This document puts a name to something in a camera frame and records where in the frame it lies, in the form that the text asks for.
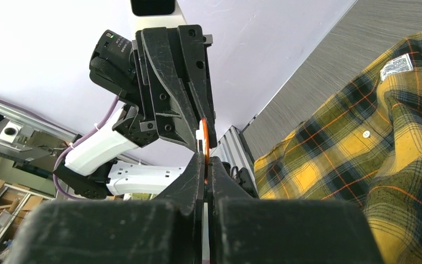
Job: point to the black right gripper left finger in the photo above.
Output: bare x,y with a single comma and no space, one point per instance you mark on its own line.
166,229

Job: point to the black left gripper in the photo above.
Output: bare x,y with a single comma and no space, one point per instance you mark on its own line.
147,76

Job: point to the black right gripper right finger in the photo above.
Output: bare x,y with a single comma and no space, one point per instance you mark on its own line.
244,229

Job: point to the yellow plaid flannel shirt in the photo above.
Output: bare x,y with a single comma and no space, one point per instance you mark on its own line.
363,145

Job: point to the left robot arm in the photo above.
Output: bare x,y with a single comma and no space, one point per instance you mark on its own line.
92,168

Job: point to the aluminium frame rail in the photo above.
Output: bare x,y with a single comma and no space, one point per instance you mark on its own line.
238,161

